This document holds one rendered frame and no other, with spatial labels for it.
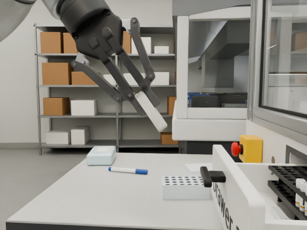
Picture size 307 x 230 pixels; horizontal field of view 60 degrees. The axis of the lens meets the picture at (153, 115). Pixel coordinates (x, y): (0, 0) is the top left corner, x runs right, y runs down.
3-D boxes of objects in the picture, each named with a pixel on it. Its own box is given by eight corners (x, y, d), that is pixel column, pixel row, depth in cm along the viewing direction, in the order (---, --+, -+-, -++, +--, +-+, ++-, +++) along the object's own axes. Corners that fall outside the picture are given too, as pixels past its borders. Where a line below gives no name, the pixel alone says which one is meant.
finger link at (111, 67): (94, 34, 40) (86, 39, 41) (134, 96, 41) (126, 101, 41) (101, 39, 44) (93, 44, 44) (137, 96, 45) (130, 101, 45)
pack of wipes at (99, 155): (112, 165, 98) (112, 154, 98) (86, 166, 98) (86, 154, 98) (116, 155, 113) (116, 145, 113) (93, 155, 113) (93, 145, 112)
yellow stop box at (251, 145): (242, 165, 72) (243, 138, 71) (236, 158, 79) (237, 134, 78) (262, 165, 71) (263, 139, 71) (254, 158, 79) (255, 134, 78)
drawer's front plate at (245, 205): (245, 296, 29) (249, 201, 28) (211, 193, 58) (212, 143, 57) (262, 297, 29) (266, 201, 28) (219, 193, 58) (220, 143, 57)
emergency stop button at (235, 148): (232, 157, 73) (233, 143, 73) (230, 154, 77) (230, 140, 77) (244, 158, 73) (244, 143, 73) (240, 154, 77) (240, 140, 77)
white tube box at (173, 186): (162, 199, 69) (162, 185, 68) (161, 187, 77) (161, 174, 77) (210, 199, 69) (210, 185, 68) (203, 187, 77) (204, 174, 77)
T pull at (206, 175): (203, 188, 40) (204, 180, 39) (199, 172, 47) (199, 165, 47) (228, 189, 39) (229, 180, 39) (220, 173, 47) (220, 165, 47)
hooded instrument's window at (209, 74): (174, 117, 125) (175, 18, 120) (176, 100, 302) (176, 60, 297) (439, 120, 115) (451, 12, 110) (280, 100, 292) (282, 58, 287)
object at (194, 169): (191, 176, 87) (191, 171, 87) (184, 168, 95) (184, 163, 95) (228, 174, 89) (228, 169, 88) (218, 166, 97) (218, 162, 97)
